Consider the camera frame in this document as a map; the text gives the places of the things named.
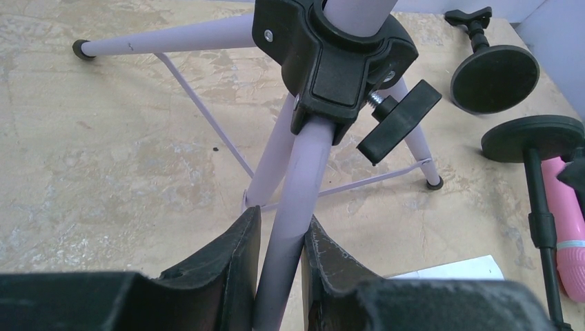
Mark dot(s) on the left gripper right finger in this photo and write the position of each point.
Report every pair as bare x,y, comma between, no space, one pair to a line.
340,293

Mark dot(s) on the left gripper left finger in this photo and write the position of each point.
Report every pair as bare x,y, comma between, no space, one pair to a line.
213,289

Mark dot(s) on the lilac music stand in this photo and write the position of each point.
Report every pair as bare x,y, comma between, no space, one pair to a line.
335,57

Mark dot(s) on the white sheet music page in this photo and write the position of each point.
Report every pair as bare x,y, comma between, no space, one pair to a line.
478,268

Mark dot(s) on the pink toy microphone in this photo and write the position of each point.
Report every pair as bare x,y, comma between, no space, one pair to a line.
569,225

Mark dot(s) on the black microphone stand near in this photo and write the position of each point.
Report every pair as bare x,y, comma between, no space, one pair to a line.
531,140

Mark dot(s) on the black microphone stand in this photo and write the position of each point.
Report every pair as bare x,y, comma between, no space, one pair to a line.
531,140
493,78

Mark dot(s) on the black microphone stand far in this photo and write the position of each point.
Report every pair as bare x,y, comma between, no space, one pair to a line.
493,78

